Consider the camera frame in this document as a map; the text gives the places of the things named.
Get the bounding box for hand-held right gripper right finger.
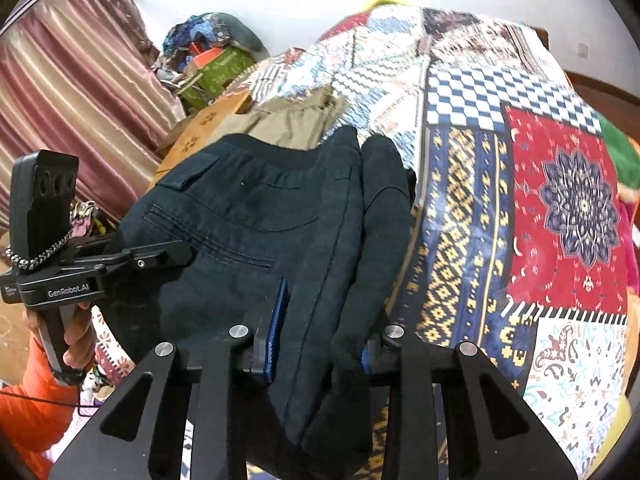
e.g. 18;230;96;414
360;324;579;480

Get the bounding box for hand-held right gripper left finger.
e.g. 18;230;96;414
50;277;291;480

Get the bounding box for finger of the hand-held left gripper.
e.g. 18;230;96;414
90;241;194;275
67;234;121;256

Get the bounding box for dark navy pants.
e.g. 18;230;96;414
100;125;418;466

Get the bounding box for khaki pants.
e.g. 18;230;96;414
210;87;351;151

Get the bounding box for person's left hand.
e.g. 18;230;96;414
66;304;97;378

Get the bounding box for brown cardboard box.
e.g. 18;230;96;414
155;90;252;162

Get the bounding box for patchwork printed blanket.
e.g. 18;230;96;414
92;2;640;480

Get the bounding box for striped pink curtain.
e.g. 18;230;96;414
0;0;187;222

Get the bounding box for green cardboard box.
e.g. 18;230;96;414
177;49;257;112

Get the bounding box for pile of colourful clothes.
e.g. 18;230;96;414
162;11;271;69

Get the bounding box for pink fleece blanket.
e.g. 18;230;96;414
617;194;640;302

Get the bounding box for green fleece blanket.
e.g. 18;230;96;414
595;114;640;197

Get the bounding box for braided black white lanyard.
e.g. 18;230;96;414
7;237;76;274

